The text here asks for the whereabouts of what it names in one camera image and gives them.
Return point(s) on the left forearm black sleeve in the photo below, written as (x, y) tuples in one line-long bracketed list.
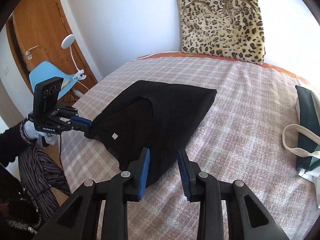
[(16, 139)]

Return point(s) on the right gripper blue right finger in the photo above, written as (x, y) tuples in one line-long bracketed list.
[(183, 166)]

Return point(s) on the black t-shirt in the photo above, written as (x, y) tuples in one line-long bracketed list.
[(155, 115)]

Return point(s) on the folded floral white clothes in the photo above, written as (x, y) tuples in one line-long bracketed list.
[(308, 168)]

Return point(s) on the white clip lamp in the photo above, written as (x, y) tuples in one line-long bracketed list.
[(67, 44)]

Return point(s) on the left gloved hand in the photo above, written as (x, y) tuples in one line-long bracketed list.
[(40, 133)]

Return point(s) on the wooden door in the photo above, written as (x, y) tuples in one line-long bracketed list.
[(39, 27)]

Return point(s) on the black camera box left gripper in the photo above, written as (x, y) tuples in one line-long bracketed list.
[(46, 94)]

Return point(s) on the cream and green tote bag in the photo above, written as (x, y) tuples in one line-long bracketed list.
[(307, 107)]

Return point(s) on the leopard print cushion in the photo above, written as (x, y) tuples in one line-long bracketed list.
[(225, 28)]

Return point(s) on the grey striped trousers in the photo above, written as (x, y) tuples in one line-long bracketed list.
[(38, 174)]

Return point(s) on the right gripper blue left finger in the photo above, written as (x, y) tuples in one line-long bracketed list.
[(143, 168)]

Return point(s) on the pink plaid blanket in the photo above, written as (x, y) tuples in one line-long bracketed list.
[(239, 138)]

